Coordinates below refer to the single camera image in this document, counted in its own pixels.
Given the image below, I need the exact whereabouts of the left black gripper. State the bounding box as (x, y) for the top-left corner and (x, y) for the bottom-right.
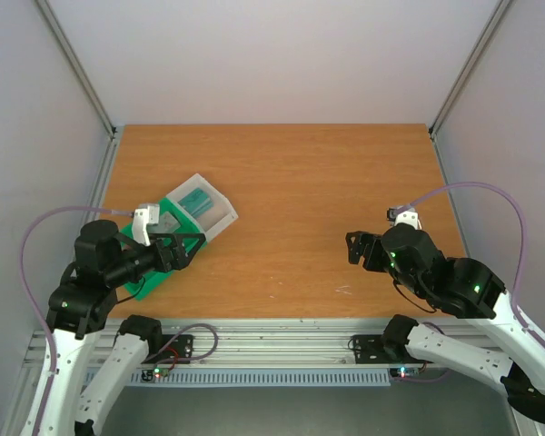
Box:
(108, 231), (207, 285)

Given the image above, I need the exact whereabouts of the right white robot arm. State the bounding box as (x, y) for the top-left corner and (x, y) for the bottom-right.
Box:
(345, 223), (545, 424)

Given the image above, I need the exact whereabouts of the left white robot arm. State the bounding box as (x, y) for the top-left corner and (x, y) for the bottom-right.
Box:
(21, 220), (205, 435)

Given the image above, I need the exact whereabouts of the grey card in tray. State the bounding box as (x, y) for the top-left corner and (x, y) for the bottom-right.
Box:
(154, 212), (181, 233)

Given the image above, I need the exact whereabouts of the teal card stack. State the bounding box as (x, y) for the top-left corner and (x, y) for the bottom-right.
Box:
(178, 188), (213, 219)

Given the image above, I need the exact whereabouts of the clear plastic bin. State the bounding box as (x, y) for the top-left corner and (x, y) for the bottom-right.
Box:
(166, 173), (238, 243)

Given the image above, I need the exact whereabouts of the green plastic tray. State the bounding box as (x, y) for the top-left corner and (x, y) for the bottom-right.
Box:
(121, 197), (207, 301)

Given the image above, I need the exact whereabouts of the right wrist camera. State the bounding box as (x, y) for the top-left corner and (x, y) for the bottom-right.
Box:
(386, 208), (422, 230)

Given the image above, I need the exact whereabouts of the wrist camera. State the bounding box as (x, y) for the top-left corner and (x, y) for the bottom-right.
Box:
(132, 203), (160, 246)
(386, 208), (422, 230)

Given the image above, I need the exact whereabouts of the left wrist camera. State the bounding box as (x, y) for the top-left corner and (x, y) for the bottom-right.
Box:
(132, 203), (160, 246)

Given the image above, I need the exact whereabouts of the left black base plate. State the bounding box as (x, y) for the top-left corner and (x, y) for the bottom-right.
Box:
(144, 334), (194, 364)

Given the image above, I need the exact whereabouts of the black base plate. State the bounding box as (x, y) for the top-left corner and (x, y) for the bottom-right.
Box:
(347, 334), (424, 365)
(144, 334), (194, 364)

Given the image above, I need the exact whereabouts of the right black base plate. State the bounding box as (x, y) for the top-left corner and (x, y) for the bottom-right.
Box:
(347, 334), (424, 365)

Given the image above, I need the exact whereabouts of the grey slotted cable duct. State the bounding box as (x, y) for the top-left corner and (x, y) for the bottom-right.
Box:
(84, 368), (391, 389)

